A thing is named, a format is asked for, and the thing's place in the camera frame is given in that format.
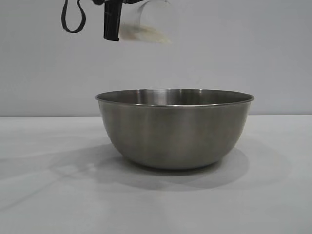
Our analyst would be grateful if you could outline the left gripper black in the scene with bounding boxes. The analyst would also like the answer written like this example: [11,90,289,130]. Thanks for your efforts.
[94,0,147,42]

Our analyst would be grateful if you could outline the clear plastic measuring cup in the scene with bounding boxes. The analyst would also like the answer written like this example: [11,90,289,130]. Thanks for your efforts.
[117,0,173,45]

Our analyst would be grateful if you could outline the stainless steel mixing bowl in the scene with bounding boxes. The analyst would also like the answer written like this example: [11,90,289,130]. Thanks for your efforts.
[94,88,255,171]

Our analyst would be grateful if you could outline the white uncooked rice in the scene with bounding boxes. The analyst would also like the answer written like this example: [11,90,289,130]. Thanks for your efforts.
[121,24,173,45]

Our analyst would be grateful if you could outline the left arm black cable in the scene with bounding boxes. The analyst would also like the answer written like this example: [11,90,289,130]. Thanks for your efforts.
[60,0,87,34]

